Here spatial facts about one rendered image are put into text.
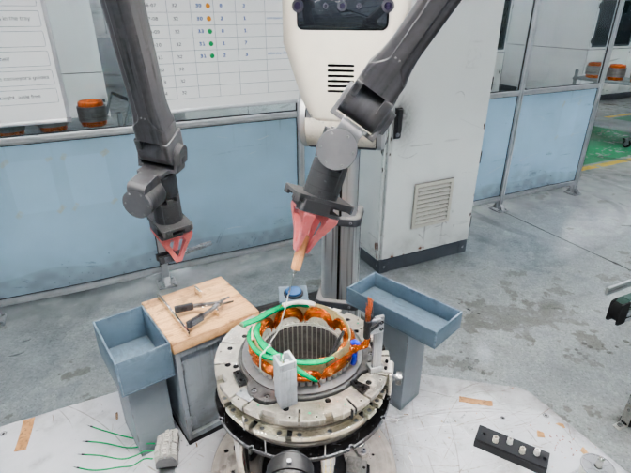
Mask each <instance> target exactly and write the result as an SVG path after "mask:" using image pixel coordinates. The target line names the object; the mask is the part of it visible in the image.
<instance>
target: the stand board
mask: <svg viewBox="0 0 631 473"><path fill-rule="evenodd" d="M196 286H197V287H198V288H199V289H200V290H201V292H202V298H200V297H199V296H197V295H196V294H195V292H194V287H195V285H193V286H190V287H187V288H184V289H181V290H178V291H176V292H173V293H170V294H167V295H164V296H162V297H163V299H164V300H165V301H166V302H167V304H168V305H169V306H170V307H171V308H172V310H173V311H175V309H174V306H177V305H181V304H186V303H191V302H192V303H193V304H195V303H204V302H212V301H218V300H220V299H223V298H226V297H228V296H230V298H228V299H226V300H224V301H223V302H226V301H231V300H234V302H231V303H228V304H224V305H222V306H220V307H218V309H219V315H220V316H217V315H216V314H215V313H214V312H212V313H210V314H209V315H208V316H206V317H205V318H204V321H202V322H200V323H199V324H197V325H195V326H194V327H192V328H188V330H189V331H190V333H191V337H188V336H187V335H186V333H185V332H184V331H183V330H182V328H181V327H180V326H179V325H178V323H177V322H176V320H175V319H174V318H173V317H172V315H171V314H170V313H169V312H168V311H167V310H166V309H165V307H164V306H163V305H162V303H161V302H160V301H159V300H158V298H153V299H151V300H148V301H145V302H142V305H143V306H144V307H145V309H146V310H147V312H148V313H149V315H150V316H151V317H152V319H153V320H154V322H155V323H156V324H157V326H158V327H159V329H160V330H161V331H162V333H163V334H164V336H165V337H166V339H167V340H168V341H169V343H170V346H171V351H172V353H173V354H177V353H179V352H182V351H184V350H187V349H189V348H192V347H194V346H196V345H198V344H200V343H204V342H207V341H209V340H212V339H214V338H216V337H219V336H221V335H224V334H225V333H228V332H229V331H230V330H231V329H232V328H234V327H235V326H236V325H238V324H239V323H240V322H242V321H244V320H245V319H247V318H249V317H251V316H253V315H254V316H258V315H259V310H257V309H256V308H255V307H254V306H253V305H252V304H251V303H250V302H249V301H248V300H247V299H245V298H244V297H243V296H242V295H241V294H240V293H239V292H238V291H237V290H236V289H234V288H233V287H232V286H231V285H230V284H229V283H228V282H227V281H226V280H225V279H223V278H222V277H218V278H215V279H212V280H209V281H206V282H201V283H198V284H196ZM210 307H211V306H208V307H203V308H193V310H192V311H187V312H183V313H176V315H177V316H178V317H179V319H180V320H181V321H182V322H183V324H184V325H185V326H186V321H188V320H190V319H192V318H193V317H195V316H196V315H198V314H199V313H204V312H205V311H206V310H208V309H209V308H210ZM186 327H187V326H186Z"/></svg>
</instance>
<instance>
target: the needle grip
mask: <svg viewBox="0 0 631 473"><path fill-rule="evenodd" d="M309 238H310V237H309V236H307V235H306V237H305V239H304V240H303V242H302V244H301V246H300V248H299V250H298V251H297V252H295V254H294V258H293V261H292V265H291V269H293V270H297V271H300V269H301V265H302V262H303V258H304V255H305V252H306V248H307V245H308V241H309Z"/></svg>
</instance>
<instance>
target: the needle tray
mask: <svg viewBox="0 0 631 473"><path fill-rule="evenodd" d="M368 298H371V299H372V300H374V301H373V307H374V314H373V317H375V316H377V315H381V314H384V316H385V319H384V330H383V344H384V346H385V348H386V349H385V351H389V355H390V360H391V361H393V362H394V367H393V374H396V371H401V372H402V381H401V385H400V386H397V385H395V381H392V392H391V400H390V401H389V402H390V404H391V405H392V406H394V407H395V408H397V409H398V410H400V411H401V410H402V409H403V408H404V407H405V406H406V405H407V404H408V403H409V402H410V401H412V400H413V399H414V398H415V397H416V396H417V395H418V394H419V388H420V381H421V373H422V367H423V352H424V345H427V346H429V347H431V348H433V349H436V348H437V347H438V346H439V345H440V344H441V343H443V342H444V341H445V340H446V339H447V338H449V337H450V336H451V335H452V334H453V333H455V332H456V331H457V330H458V329H459V328H460V326H461V320H462V314H463V312H462V311H460V310H458V309H457V308H454V307H452V306H450V305H448V304H445V303H443V302H441V301H439V300H437V299H434V298H431V297H430V296H427V295H425V294H423V293H421V292H419V291H416V290H414V289H412V288H410V287H408V286H405V285H403V284H402V283H400V282H396V281H394V280H392V279H390V278H387V277H385V276H383V275H381V274H378V273H376V272H373V273H372V274H370V275H368V276H366V277H365V278H363V279H361V280H359V281H358V282H355V283H353V284H352V285H350V286H349V287H347V288H346V303H347V304H349V305H351V306H353V307H355V308H357V309H359V310H361V311H362V312H364V313H365V308H366V304H367V305H368Z"/></svg>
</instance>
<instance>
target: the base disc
mask: <svg viewBox="0 0 631 473"><path fill-rule="evenodd" d="M365 442H366V444H367V445H368V447H369V449H370V454H369V456H367V457H364V458H362V459H363V460H365V461H367V464H369V465H370V471H369V473H397V471H396V463H395V459H394V455H393V452H392V448H391V446H390V444H389V442H388V440H387V438H386V436H385V435H384V434H383V433H382V432H381V430H380V429H379V428H378V430H377V431H376V432H375V433H374V434H373V435H372V436H371V437H370V438H369V439H368V440H367V441H365ZM234 445H235V444H234V438H232V437H231V436H230V434H229V433H226V435H225V436H224V438H223V440H222V441H221V443H220V445H219V447H218V449H217V451H216V453H215V456H214V459H213V463H212V468H211V473H235V470H236V468H237V462H236V453H235V451H234ZM344 456H345V460H346V459H347V456H355V457H359V456H358V455H357V453H356V451H354V449H353V448H351V449H350V451H349V452H347V453H345V454H344ZM263 460H264V456H262V455H259V454H257V455H256V456H255V457H254V458H253V460H252V461H249V465H250V472H253V473H262V465H263Z"/></svg>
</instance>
